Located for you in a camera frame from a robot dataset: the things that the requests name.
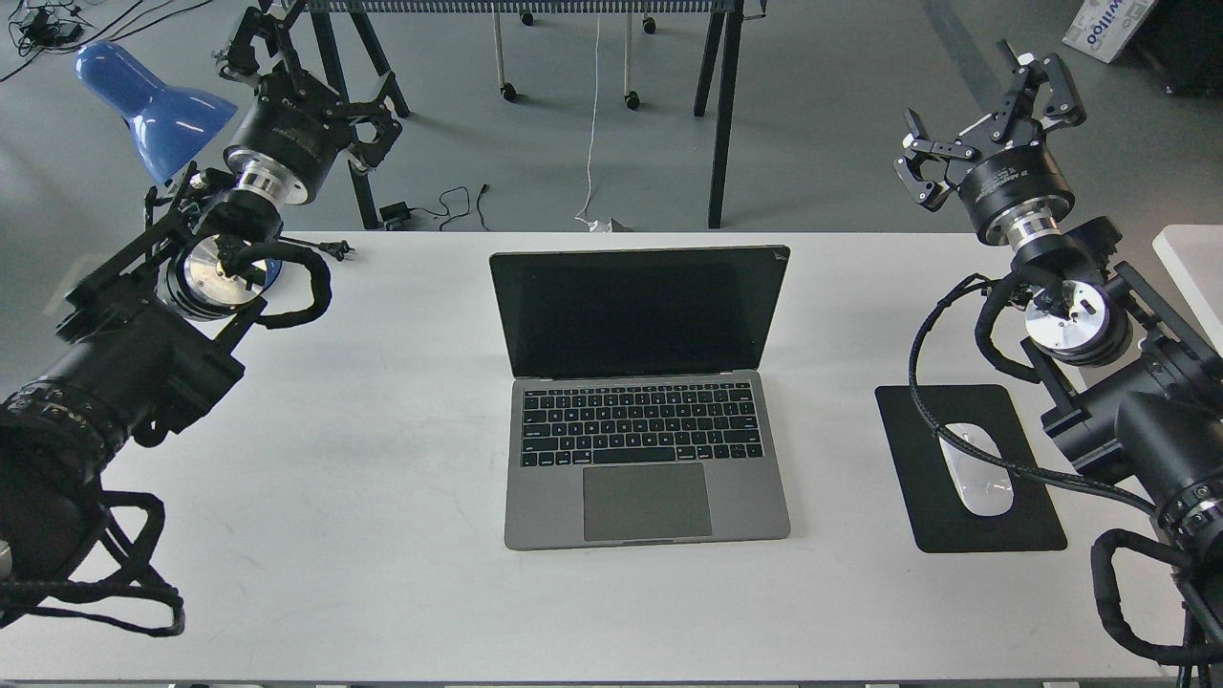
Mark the white computer mouse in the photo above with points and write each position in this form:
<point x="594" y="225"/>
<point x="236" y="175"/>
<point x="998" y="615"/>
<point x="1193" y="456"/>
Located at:
<point x="985" y="489"/>

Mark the blue desk lamp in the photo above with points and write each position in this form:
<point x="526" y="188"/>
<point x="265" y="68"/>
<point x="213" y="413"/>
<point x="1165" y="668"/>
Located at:
<point x="170" y="126"/>

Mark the white side table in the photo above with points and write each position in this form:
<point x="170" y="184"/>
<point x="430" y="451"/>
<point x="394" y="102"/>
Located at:
<point x="1192" y="255"/>

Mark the grey laptop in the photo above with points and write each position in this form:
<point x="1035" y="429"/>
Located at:
<point x="638" y="414"/>

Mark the black trestle table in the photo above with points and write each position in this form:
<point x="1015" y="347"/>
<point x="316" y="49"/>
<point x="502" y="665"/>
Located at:
<point x="718" y="65"/>

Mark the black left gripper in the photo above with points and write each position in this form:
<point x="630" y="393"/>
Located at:
<point x="286" y="122"/>

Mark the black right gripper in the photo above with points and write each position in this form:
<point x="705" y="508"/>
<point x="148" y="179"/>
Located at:
<point x="1008" y="163"/>

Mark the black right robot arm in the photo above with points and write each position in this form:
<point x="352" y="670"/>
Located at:
<point x="1135" y="387"/>

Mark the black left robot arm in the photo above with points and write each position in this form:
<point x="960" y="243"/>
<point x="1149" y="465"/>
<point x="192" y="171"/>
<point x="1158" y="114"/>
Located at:
<point x="153" y="329"/>

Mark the black power adapter with cable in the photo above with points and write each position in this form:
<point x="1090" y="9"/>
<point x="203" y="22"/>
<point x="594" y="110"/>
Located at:
<point x="454" y="204"/>

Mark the black lamp power plug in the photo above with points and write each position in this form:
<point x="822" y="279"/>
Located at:
<point x="338" y="250"/>

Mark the black mouse pad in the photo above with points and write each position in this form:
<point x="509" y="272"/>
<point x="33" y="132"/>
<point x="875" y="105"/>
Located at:
<point x="941" y="522"/>

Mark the cardboard box with print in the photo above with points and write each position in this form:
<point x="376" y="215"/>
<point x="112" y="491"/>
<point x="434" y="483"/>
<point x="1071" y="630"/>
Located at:
<point x="1101" y="29"/>

